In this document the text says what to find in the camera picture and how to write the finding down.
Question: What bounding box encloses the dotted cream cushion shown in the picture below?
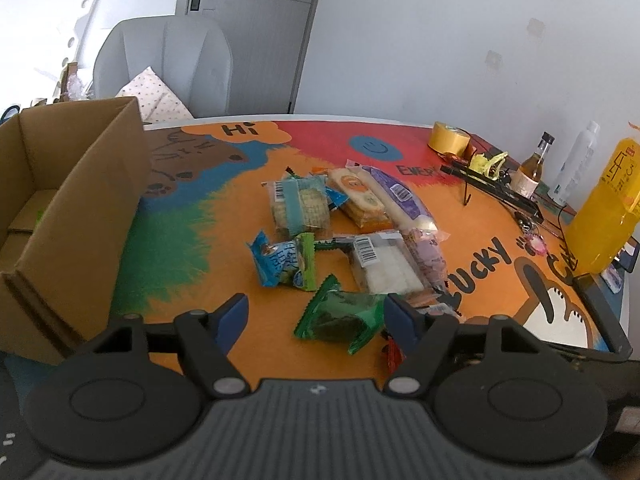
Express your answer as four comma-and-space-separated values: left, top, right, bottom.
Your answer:
117, 66, 194, 122

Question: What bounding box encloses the black tool with yellow clip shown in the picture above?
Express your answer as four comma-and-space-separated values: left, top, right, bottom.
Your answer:
440, 161, 545, 222

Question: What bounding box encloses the pink keychain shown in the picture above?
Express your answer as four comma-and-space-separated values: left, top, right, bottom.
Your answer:
519, 229, 549, 257

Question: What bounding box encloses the black flat device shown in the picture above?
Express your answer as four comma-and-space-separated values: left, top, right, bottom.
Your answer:
571, 272, 634, 361

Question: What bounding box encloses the red snack packet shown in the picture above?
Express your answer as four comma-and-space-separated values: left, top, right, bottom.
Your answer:
383, 337, 407, 377

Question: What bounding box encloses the small blue snack packet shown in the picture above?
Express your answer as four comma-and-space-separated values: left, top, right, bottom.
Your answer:
324, 186, 351, 209

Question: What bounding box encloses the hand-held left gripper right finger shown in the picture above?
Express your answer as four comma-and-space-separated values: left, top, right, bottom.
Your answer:
382, 293, 546, 401

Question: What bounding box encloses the grey door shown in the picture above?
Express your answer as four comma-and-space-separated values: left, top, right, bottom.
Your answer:
175, 0, 329, 114

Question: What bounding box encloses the pink snack packet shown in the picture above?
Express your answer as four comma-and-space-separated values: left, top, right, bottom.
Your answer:
404, 226, 449, 288

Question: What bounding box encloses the clear cracker packet blue label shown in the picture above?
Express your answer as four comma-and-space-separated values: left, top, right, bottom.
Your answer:
262, 176, 333, 241

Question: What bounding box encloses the yellow drink bottle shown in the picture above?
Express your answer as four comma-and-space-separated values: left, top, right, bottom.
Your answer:
565, 137, 640, 276

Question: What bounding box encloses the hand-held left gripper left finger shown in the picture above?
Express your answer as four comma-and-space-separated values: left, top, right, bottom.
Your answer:
82, 293, 251, 401

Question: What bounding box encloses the white foam board with holes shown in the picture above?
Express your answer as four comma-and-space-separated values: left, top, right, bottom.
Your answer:
65, 0, 111, 67

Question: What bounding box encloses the wide green snack packet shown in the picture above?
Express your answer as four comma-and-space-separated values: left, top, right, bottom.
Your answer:
293, 274, 390, 357

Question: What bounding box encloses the grey upholstered chair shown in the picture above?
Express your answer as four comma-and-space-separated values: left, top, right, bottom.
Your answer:
93, 15, 234, 122

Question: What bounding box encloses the black phone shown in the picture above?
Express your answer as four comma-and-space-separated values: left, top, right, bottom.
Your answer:
618, 242, 640, 274

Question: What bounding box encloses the narrow green snack packet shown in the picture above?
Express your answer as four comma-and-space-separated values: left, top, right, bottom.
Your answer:
294, 233, 317, 292

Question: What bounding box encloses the clear packet of white cakes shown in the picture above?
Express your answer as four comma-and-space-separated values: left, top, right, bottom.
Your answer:
349, 231, 432, 297

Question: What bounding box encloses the small glass bottle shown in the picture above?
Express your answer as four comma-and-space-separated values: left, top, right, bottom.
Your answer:
514, 132, 556, 199

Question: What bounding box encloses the long purple snack packet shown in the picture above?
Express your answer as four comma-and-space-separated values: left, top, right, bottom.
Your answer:
361, 165, 437, 231

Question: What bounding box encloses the white spray bottle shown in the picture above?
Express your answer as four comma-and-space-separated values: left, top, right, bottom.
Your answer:
549, 120, 601, 204

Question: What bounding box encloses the yellow tape roll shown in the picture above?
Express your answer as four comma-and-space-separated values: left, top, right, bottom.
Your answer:
427, 121, 471, 157

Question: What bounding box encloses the yellow clip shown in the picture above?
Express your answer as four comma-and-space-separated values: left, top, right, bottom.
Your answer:
469, 152, 509, 179

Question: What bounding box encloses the orange cracker packet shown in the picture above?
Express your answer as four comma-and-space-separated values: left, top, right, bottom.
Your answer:
327, 167, 392, 232

